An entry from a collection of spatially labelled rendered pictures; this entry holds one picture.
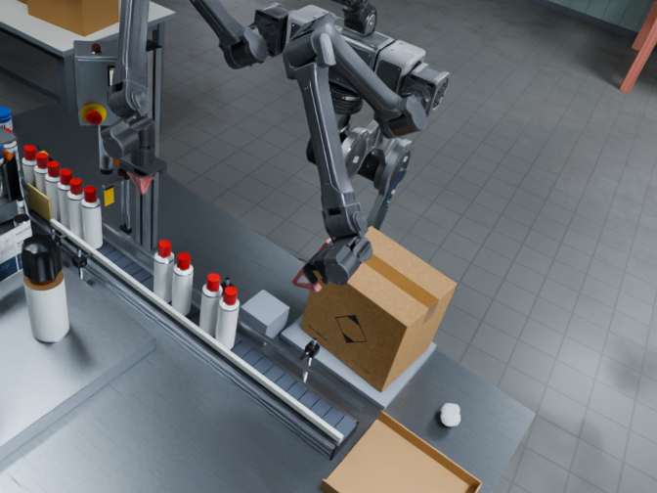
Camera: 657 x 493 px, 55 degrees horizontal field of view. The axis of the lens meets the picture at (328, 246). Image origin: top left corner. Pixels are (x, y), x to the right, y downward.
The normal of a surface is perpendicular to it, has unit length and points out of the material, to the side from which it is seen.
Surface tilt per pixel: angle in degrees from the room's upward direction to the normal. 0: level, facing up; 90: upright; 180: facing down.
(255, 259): 0
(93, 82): 90
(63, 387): 0
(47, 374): 0
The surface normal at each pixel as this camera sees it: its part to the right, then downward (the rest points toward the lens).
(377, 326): -0.64, 0.40
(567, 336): 0.19, -0.75
